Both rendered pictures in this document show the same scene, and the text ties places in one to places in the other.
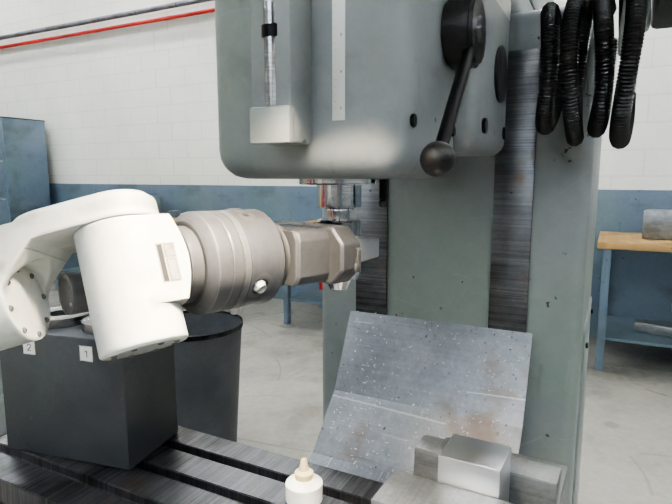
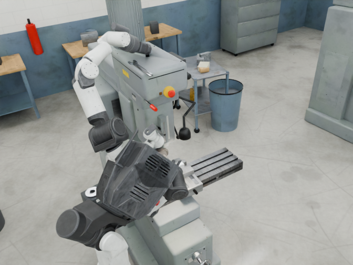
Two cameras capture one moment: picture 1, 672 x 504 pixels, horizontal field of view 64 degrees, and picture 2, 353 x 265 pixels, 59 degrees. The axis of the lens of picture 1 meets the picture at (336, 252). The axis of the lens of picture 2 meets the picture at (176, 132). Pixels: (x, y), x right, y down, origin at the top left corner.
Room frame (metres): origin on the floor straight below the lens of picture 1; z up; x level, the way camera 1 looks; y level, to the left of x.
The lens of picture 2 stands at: (-0.50, 1.29, 2.49)
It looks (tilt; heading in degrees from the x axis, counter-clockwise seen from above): 34 degrees down; 305
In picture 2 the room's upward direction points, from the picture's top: 4 degrees counter-clockwise
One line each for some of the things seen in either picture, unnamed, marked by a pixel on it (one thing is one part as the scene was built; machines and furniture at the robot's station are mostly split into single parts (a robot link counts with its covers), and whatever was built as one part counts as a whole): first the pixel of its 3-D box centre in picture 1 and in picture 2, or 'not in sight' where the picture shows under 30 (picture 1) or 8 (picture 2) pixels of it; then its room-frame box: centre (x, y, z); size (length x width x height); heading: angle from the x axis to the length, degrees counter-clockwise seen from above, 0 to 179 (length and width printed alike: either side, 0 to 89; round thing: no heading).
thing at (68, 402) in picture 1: (91, 378); (102, 198); (0.78, 0.38, 1.00); 0.22 x 0.12 x 0.20; 73
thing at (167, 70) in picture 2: not in sight; (147, 68); (0.58, -0.01, 1.81); 0.47 x 0.26 x 0.16; 153
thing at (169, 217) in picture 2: not in sight; (164, 199); (0.57, 0.00, 0.76); 0.50 x 0.35 x 0.12; 153
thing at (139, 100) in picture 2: not in sight; (148, 87); (0.61, -0.02, 1.68); 0.34 x 0.24 x 0.10; 153
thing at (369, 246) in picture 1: (359, 250); not in sight; (0.55, -0.02, 1.24); 0.06 x 0.02 x 0.03; 134
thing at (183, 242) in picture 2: not in sight; (168, 232); (0.55, 0.01, 0.40); 0.81 x 0.32 x 0.60; 153
